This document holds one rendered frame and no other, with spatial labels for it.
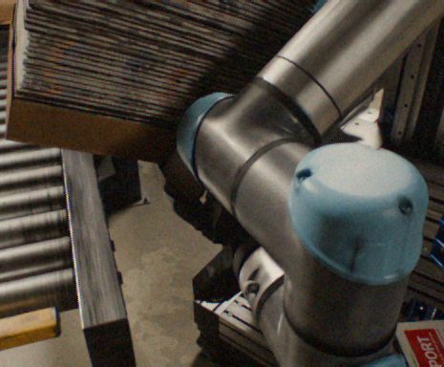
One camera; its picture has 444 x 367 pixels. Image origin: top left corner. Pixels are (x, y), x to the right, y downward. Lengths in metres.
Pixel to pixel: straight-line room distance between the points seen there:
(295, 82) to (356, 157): 0.10
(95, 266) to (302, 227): 0.39
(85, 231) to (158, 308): 0.99
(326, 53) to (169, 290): 1.39
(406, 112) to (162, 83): 0.62
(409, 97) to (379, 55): 0.62
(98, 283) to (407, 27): 0.42
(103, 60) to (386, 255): 0.33
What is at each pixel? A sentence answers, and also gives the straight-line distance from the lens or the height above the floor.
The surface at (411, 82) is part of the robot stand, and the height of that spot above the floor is 0.87.
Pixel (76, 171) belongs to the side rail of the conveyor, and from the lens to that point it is 0.80.
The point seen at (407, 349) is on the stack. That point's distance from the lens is 0.50.
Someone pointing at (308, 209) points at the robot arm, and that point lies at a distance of 0.25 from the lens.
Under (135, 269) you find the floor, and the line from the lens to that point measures 1.77.
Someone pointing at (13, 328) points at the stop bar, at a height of 0.82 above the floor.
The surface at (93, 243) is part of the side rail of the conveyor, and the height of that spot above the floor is 0.80.
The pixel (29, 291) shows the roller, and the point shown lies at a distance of 0.60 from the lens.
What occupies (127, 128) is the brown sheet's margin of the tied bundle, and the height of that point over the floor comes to 0.98.
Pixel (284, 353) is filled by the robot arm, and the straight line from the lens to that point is 0.35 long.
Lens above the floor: 1.20
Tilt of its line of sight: 33 degrees down
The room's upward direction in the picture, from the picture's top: straight up
